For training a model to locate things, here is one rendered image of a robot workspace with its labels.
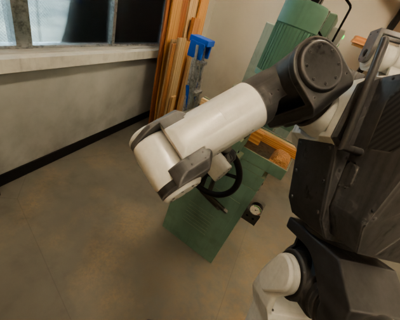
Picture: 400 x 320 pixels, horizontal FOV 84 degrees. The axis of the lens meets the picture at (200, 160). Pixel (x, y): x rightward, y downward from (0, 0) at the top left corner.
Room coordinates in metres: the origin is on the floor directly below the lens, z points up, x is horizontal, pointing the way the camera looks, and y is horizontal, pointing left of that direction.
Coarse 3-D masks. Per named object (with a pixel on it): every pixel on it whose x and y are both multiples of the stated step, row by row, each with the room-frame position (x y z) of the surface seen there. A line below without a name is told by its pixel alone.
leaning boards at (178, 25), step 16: (176, 0) 2.37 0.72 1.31; (192, 0) 2.72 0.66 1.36; (208, 0) 3.10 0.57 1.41; (176, 16) 2.42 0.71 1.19; (192, 16) 2.78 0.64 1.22; (176, 32) 2.47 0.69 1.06; (192, 32) 2.71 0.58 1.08; (160, 48) 2.28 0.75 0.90; (176, 48) 2.31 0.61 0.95; (160, 64) 2.32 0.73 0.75; (176, 64) 2.33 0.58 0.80; (160, 80) 2.32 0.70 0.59; (176, 80) 2.39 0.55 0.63; (160, 96) 2.35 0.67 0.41; (176, 96) 2.54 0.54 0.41; (160, 112) 2.26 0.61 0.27
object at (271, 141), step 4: (264, 136) 1.10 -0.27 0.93; (268, 136) 1.10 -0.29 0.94; (264, 140) 1.10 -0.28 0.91; (268, 140) 1.09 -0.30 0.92; (272, 140) 1.08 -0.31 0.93; (276, 140) 1.09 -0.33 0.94; (268, 144) 1.09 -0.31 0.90; (272, 144) 1.08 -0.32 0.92; (276, 144) 1.08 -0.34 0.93; (280, 144) 1.07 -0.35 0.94; (284, 144) 1.08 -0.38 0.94; (276, 148) 1.07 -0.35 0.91; (280, 148) 1.07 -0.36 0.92; (284, 148) 1.06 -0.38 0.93; (288, 148) 1.06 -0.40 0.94; (288, 152) 1.05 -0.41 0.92; (292, 152) 1.05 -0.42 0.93; (292, 156) 1.04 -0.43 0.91
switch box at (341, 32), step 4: (332, 28) 1.37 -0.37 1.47; (336, 28) 1.36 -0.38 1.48; (332, 32) 1.36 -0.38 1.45; (340, 32) 1.35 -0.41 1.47; (344, 32) 1.35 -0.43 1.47; (328, 36) 1.36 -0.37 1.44; (332, 36) 1.36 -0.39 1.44; (340, 36) 1.35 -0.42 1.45; (336, 40) 1.35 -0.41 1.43; (340, 40) 1.41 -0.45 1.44; (336, 44) 1.34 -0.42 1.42
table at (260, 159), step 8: (248, 144) 1.01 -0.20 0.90; (264, 144) 1.08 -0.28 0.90; (240, 152) 0.95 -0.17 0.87; (248, 152) 0.96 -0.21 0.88; (256, 152) 0.96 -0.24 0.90; (264, 152) 0.99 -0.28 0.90; (272, 152) 1.02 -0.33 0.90; (248, 160) 0.95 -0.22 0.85; (256, 160) 0.94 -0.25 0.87; (264, 160) 0.93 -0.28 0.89; (264, 168) 0.93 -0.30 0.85; (272, 168) 0.91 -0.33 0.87; (280, 168) 0.91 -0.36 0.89; (280, 176) 0.90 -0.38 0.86
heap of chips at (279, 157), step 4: (276, 152) 0.98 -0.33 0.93; (280, 152) 0.98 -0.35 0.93; (284, 152) 0.99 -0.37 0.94; (272, 156) 0.95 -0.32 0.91; (276, 156) 0.95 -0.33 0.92; (280, 156) 0.95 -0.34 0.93; (284, 156) 0.96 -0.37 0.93; (288, 156) 0.98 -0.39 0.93; (272, 160) 0.93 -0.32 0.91; (276, 160) 0.93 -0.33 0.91; (280, 160) 0.93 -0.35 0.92; (284, 160) 0.94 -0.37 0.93; (288, 160) 0.96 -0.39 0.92; (280, 164) 0.92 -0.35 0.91; (284, 164) 0.92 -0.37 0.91; (284, 168) 0.91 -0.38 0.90
